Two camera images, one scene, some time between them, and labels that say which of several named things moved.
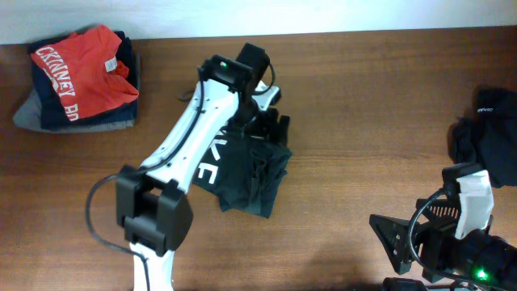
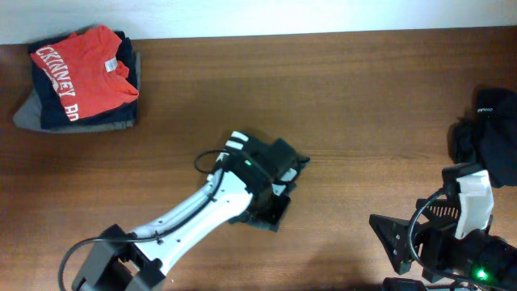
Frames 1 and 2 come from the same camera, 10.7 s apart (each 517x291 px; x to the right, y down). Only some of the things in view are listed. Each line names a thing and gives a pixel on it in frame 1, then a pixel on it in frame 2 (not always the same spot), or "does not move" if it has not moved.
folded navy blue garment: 52,112 does not move
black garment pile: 487,135 does not move
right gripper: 437,232 does not move
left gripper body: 257,123 -> 284,212
